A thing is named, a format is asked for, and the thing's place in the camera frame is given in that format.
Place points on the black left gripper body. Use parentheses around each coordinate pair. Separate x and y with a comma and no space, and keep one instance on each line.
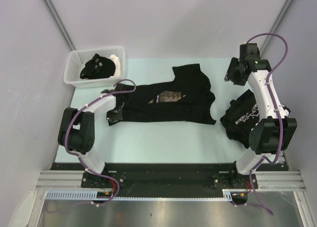
(114,114)

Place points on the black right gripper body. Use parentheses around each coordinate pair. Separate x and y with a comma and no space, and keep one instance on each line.
(235,63)

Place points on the black graphic t-shirt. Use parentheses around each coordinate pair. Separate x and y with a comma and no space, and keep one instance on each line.
(187,98)

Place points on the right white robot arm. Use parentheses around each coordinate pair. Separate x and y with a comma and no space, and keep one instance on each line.
(272,134)

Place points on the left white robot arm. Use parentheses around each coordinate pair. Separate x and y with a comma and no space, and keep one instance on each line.
(77,128)

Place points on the folded black printed t-shirt stack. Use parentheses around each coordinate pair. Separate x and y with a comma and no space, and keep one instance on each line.
(241,116)

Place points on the white cloth in basket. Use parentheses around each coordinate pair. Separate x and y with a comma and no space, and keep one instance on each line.
(115,59)

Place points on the black garment in basket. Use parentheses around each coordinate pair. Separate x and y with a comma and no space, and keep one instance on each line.
(98,68)

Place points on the white perforated plastic basket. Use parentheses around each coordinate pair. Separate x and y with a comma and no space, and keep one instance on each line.
(76,61)

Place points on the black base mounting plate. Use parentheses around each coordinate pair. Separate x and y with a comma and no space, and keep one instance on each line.
(153,191)

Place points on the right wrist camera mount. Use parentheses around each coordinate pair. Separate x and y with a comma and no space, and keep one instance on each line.
(249,51)

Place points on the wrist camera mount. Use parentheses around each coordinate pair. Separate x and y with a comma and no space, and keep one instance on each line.
(119,89)
(249,51)

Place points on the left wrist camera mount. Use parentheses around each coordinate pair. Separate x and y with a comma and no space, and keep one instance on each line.
(119,89)

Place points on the white slotted cable duct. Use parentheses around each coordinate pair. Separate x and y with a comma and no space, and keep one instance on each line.
(71,195)

